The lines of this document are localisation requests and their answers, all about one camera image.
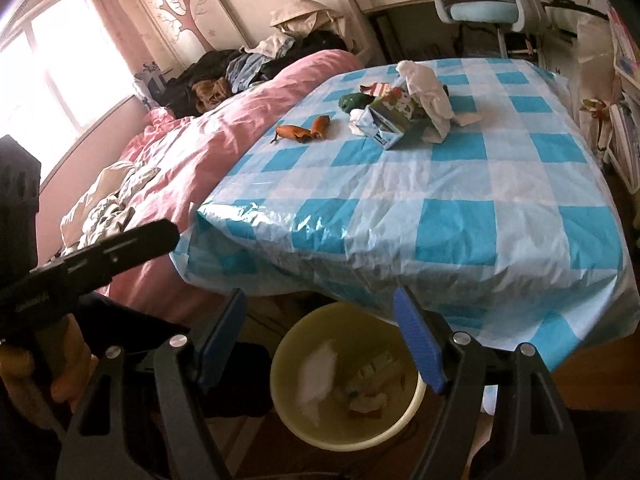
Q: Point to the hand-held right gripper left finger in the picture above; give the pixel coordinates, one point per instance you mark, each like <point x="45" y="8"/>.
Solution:
<point x="221" y="330"/>

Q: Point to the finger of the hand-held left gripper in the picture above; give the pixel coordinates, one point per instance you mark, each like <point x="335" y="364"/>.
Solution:
<point x="130" y="250"/>

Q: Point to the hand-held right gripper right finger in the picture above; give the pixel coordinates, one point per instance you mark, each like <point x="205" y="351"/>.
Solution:
<point x="420" y="345"/>

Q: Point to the wrappers heap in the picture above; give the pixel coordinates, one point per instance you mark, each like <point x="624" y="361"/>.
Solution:
<point x="370" y="390"/>

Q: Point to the cream plastic waste bin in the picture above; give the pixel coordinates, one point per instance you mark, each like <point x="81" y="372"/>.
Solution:
<point x="300" y="345"/>

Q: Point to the white tissue sheet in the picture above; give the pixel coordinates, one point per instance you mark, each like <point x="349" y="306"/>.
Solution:
<point x="317" y="372"/>

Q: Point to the long orange peel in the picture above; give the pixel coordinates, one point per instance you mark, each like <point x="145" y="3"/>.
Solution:
<point x="295" y="133"/>

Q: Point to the printed paper carton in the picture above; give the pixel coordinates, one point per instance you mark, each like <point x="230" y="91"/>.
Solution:
<point x="390" y="129"/>

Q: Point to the short orange peel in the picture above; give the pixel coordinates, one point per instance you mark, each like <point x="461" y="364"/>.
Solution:
<point x="320" y="126"/>

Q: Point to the small white tissue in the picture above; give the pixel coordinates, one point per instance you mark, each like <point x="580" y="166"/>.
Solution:
<point x="357" y="122"/>

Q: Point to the large white paper towel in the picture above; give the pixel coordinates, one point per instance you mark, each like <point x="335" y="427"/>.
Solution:
<point x="425" y="90"/>

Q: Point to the orange white snack wrapper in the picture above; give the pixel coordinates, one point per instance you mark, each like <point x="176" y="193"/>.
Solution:
<point x="382" y="91"/>

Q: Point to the person's left hand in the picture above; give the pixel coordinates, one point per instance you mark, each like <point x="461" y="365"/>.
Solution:
<point x="70" y="360"/>

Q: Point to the cream crumpled blanket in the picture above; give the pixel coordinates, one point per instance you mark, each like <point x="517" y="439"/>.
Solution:
<point x="105" y="200"/>

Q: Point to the blue checkered plastic tablecloth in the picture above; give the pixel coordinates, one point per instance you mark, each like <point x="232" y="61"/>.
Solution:
<point x="450" y="210"/>

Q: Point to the pink duvet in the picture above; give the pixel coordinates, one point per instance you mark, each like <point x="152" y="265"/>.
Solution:
<point x="210" y="135"/>

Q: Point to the window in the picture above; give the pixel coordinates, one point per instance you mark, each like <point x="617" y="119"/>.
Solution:
<point x="60" y="75"/>

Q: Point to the pink curtain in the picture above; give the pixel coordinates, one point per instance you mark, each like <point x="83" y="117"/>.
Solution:
<point x="115" y="20"/>

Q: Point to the pile of dark clothes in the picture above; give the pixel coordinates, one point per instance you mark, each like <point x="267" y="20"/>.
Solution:
<point x="250" y="65"/>

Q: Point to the beige fabric bag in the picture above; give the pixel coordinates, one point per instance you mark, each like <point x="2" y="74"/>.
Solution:
<point x="300" y="17"/>

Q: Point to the bookshelf with books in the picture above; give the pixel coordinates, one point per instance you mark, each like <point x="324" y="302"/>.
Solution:
<point x="625" y="110"/>

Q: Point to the beige paper bag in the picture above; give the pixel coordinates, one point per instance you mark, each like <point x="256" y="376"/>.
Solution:
<point x="592" y="60"/>

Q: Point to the blue white office chair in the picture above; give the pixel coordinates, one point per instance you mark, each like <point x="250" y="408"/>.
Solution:
<point x="480" y="10"/>

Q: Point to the tree wall decal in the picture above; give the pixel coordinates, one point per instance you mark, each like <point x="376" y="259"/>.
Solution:
<point x="190" y="25"/>

